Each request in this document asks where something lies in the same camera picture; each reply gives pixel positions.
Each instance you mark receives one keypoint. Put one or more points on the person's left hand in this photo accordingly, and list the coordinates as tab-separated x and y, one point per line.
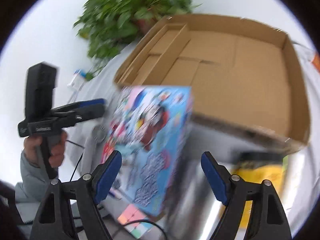
57	151

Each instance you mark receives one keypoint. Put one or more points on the grey left sleeve forearm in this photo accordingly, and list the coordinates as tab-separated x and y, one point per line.
33	186

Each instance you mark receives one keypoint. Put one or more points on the white handheld fan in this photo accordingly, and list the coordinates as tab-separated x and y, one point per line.
99	133

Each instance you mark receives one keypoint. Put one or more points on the yellow label jar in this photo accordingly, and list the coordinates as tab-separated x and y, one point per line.
254	168

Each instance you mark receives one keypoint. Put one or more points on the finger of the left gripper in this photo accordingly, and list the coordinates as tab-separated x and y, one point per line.
81	111

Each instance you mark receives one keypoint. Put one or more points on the small white blue carton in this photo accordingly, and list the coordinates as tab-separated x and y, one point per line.
80	77

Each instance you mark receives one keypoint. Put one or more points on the pastel rubik's cube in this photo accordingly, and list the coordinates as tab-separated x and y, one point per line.
132	213

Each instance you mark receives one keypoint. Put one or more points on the brown cardboard box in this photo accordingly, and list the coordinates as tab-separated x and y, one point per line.
245	76

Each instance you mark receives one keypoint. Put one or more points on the colourful blue toy box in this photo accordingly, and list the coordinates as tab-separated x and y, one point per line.
149	128

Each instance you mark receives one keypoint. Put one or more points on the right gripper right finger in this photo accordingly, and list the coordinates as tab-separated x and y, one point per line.
267	219

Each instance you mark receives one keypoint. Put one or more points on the silver metal tin can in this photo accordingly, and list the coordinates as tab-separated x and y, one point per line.
193	209

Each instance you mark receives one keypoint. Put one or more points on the green potted plant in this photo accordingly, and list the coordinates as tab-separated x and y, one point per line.
110	25

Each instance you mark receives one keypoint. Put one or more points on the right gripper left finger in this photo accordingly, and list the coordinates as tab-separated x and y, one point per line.
54	218

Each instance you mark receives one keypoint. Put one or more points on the orange clear plastic container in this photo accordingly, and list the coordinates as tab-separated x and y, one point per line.
315	60

